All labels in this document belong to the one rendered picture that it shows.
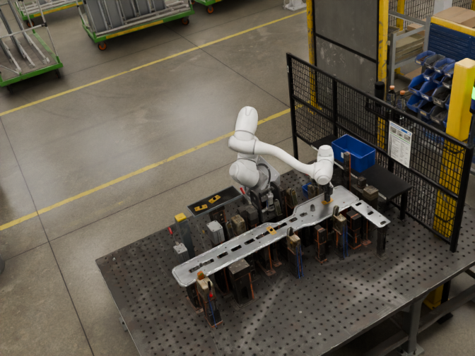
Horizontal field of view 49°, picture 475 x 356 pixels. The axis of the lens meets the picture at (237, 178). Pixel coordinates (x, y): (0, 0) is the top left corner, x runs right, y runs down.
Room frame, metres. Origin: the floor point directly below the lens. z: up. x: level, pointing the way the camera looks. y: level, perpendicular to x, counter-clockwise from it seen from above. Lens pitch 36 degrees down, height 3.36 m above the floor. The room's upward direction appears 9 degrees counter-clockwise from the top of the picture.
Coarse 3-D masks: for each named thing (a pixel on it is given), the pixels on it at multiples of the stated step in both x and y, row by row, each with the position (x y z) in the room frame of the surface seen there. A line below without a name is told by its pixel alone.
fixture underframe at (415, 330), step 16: (416, 304) 2.12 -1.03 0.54; (448, 304) 2.32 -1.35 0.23; (400, 320) 2.25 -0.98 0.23; (416, 320) 2.13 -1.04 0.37; (432, 320) 2.21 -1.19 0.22; (400, 336) 2.12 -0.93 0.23; (368, 352) 2.04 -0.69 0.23; (384, 352) 2.03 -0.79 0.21; (400, 352) 2.14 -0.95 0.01; (416, 352) 2.12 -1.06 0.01
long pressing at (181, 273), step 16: (336, 192) 2.84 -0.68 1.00; (304, 208) 2.72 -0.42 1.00; (320, 208) 2.69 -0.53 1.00; (272, 224) 2.61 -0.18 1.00; (288, 224) 2.59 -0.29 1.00; (304, 224) 2.56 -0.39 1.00; (240, 240) 2.51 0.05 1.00; (256, 240) 2.48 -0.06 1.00; (272, 240) 2.46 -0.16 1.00; (208, 256) 2.40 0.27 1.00; (224, 256) 2.38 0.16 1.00; (240, 256) 2.36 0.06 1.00; (176, 272) 2.31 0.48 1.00; (192, 272) 2.29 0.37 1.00; (208, 272) 2.27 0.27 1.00
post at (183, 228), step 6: (180, 222) 2.62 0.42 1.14; (186, 222) 2.63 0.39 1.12; (180, 228) 2.61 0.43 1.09; (186, 228) 2.63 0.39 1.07; (180, 234) 2.62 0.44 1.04; (186, 234) 2.63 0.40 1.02; (186, 240) 2.63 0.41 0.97; (186, 246) 2.62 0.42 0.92; (192, 246) 2.64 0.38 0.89; (192, 252) 2.64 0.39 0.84; (192, 258) 2.63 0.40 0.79
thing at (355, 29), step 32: (320, 0) 5.52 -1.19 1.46; (352, 0) 5.01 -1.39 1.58; (384, 0) 4.57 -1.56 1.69; (320, 32) 5.54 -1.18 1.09; (352, 32) 5.02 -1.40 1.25; (384, 32) 4.57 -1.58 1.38; (320, 64) 5.56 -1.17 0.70; (352, 64) 5.03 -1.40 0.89; (384, 64) 4.58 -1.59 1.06; (320, 96) 5.58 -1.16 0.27; (384, 128) 4.59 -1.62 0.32
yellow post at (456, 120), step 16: (464, 64) 2.55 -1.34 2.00; (464, 80) 2.51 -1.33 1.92; (464, 96) 2.50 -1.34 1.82; (448, 112) 2.59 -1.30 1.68; (464, 112) 2.51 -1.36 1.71; (448, 128) 2.57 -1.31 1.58; (464, 128) 2.52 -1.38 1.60; (448, 144) 2.56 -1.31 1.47; (448, 176) 2.53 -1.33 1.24; (448, 224) 2.51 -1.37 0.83; (432, 304) 2.50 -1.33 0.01
